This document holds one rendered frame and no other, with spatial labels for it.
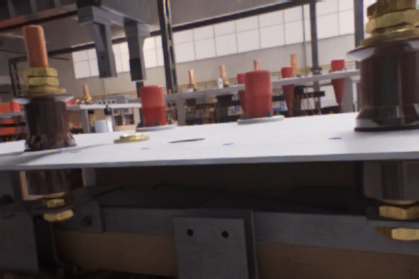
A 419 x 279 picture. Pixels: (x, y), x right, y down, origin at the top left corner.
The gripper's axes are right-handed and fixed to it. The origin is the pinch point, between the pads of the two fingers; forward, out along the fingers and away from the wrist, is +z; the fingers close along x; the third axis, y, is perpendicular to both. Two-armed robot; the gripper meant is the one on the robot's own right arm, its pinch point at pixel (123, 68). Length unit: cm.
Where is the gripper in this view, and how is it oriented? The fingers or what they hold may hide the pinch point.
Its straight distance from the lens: 64.1
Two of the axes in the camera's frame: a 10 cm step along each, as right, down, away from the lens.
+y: 9.1, -0.5, -4.1
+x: 4.0, -1.3, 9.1
